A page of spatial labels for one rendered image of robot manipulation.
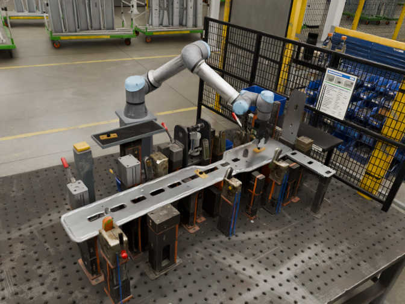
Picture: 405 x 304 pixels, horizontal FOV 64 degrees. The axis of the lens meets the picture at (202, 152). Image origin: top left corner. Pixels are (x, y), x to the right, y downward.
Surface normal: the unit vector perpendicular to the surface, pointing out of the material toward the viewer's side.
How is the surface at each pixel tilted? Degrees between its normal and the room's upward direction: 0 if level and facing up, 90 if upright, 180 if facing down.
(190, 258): 0
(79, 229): 0
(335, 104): 90
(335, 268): 0
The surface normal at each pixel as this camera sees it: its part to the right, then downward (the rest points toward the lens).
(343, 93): -0.76, 0.28
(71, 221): 0.08, -0.86
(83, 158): 0.64, 0.43
